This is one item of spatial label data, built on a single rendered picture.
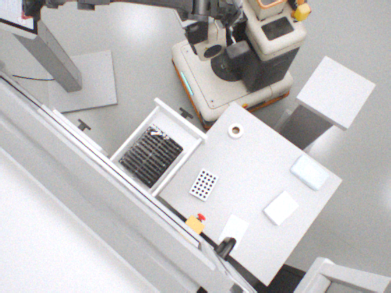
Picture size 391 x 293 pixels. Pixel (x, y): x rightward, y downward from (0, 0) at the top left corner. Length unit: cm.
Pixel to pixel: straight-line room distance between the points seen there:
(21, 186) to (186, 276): 15
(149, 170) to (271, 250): 63
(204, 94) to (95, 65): 93
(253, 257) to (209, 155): 49
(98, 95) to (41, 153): 225
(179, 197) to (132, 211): 124
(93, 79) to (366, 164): 206
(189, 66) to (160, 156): 99
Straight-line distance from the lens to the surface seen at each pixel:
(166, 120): 149
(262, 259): 150
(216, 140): 153
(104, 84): 255
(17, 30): 169
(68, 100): 258
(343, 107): 173
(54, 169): 27
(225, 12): 128
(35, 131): 28
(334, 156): 247
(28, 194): 30
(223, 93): 215
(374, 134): 264
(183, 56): 227
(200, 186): 144
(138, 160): 142
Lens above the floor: 223
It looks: 75 degrees down
